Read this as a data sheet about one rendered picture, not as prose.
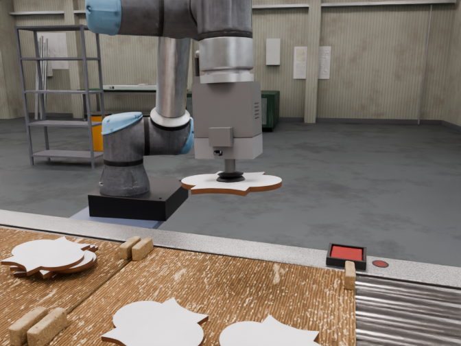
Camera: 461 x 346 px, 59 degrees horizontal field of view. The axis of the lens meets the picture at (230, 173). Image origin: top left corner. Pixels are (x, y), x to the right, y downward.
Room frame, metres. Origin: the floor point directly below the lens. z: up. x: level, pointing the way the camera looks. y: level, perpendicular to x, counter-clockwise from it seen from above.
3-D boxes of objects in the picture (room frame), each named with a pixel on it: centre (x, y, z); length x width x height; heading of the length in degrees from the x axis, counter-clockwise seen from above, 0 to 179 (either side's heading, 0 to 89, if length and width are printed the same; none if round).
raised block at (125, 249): (0.75, 0.20, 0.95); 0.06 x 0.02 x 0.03; 163
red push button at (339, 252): (0.77, -0.24, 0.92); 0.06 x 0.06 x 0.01; 72
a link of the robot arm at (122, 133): (1.21, 0.31, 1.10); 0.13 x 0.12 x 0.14; 105
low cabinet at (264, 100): (10.16, -0.08, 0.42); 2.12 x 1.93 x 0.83; 80
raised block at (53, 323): (0.49, 0.25, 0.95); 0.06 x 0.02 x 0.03; 164
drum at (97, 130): (6.98, 2.21, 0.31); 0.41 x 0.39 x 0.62; 80
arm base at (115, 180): (1.21, 0.32, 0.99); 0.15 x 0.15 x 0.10
